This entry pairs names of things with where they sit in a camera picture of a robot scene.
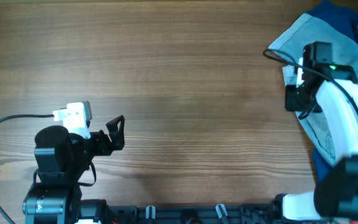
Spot light blue jeans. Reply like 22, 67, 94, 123
267, 12, 358, 167

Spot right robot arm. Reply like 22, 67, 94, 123
272, 42, 358, 222

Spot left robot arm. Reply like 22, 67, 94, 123
22, 116, 125, 223

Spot dark blue garment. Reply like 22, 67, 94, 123
306, 0, 358, 44

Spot right black cable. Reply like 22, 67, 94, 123
262, 49, 358, 224

